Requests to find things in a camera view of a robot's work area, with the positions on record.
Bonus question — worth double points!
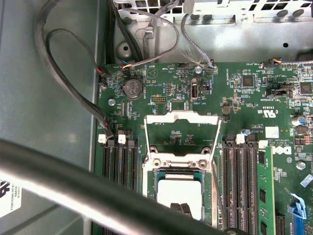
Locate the grey sleeved wire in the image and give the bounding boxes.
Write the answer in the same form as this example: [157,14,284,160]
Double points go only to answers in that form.
[121,14,181,68]

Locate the white case label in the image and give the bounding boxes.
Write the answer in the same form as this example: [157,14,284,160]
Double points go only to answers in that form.
[0,171,23,219]

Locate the grey ribbon wire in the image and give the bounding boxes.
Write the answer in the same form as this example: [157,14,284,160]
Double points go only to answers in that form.
[182,13,216,69]

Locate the metal socket cover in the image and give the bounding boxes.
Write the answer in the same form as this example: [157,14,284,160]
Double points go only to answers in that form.
[143,110,223,162]

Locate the thin black cable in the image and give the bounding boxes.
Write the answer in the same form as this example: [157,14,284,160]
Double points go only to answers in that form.
[45,28,112,77]

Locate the RAM slot white clips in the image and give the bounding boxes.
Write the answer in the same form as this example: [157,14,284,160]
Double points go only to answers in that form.
[235,133,247,235]
[116,134,127,187]
[97,134,110,181]

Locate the CPU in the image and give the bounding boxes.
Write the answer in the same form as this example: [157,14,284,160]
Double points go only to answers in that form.
[154,170,206,220]

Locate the black PC case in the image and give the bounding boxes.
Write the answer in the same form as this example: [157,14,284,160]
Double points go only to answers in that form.
[0,0,115,235]

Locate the blue board connector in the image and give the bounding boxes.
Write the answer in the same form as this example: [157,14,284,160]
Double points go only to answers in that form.
[290,193,308,222]

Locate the silver coin battery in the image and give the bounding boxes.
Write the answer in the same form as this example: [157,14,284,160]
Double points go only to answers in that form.
[123,77,143,99]

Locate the green RAM stick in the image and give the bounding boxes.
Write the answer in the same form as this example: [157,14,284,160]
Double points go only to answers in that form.
[256,141,277,235]

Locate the green motherboard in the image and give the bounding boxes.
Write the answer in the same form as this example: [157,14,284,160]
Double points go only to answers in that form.
[97,61,313,235]

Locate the internal USB port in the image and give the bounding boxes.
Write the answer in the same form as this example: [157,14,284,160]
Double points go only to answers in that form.
[190,77,201,101]

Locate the thick black cable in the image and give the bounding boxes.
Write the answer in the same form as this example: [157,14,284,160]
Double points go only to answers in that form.
[34,0,115,141]

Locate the white board sticker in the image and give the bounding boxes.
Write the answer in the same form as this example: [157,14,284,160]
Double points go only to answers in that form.
[265,126,280,139]

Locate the black camera cable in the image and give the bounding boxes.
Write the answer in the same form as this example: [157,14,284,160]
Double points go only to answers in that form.
[0,138,228,235]

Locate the metal drive cage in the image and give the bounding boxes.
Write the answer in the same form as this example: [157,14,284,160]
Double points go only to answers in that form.
[113,0,313,62]

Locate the wire locking lever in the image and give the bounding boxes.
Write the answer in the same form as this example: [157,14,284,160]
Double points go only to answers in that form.
[211,159,227,233]

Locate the CPU socket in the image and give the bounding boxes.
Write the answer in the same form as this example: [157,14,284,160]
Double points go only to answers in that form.
[143,156,217,235]

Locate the dark grey cable bundle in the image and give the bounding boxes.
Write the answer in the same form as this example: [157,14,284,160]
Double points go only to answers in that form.
[109,0,145,63]

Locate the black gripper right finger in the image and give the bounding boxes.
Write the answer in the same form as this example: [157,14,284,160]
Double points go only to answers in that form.
[180,203,245,235]

